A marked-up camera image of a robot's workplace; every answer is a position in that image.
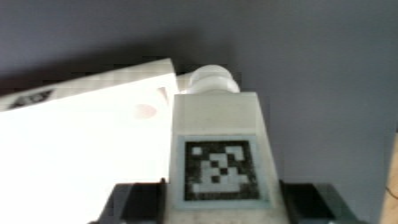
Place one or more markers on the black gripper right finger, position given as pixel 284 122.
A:
pixel 315 204

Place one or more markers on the white square tabletop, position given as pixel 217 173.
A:
pixel 84 139

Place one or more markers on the white table leg with tag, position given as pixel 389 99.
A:
pixel 222 189

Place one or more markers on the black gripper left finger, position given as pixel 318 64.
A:
pixel 135 204

